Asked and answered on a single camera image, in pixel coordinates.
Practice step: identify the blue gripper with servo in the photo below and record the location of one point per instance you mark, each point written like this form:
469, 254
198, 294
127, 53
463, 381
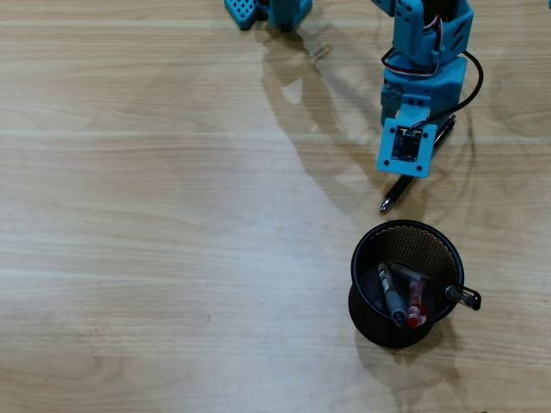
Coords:
391, 100

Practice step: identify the black retractable pen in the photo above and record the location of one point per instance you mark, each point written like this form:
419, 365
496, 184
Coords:
396, 191

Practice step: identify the clear pen with black cap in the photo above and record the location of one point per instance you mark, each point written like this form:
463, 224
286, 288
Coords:
465, 297

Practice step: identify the red clear pen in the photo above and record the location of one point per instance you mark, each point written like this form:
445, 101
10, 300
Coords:
416, 301

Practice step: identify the grey grip clear pen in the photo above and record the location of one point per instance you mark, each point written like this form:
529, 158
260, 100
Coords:
392, 301

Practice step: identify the blue perforated robot base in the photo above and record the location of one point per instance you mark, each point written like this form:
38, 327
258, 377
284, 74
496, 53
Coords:
241, 13

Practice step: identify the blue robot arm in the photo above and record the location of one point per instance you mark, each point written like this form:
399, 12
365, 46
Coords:
413, 38

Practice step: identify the black mesh pen holder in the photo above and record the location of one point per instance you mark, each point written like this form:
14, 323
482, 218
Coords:
374, 331

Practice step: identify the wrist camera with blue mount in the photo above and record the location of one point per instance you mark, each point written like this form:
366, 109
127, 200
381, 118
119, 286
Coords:
404, 146

